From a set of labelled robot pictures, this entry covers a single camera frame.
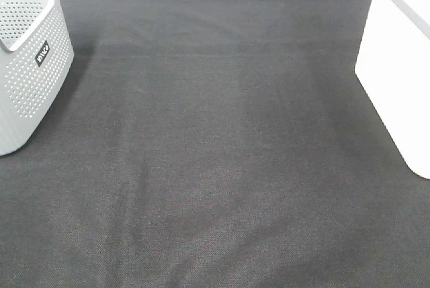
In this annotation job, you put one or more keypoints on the white plastic basket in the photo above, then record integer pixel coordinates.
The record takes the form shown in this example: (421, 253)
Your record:
(393, 67)

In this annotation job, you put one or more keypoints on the grey perforated plastic basket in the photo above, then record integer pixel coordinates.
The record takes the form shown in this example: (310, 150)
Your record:
(36, 55)

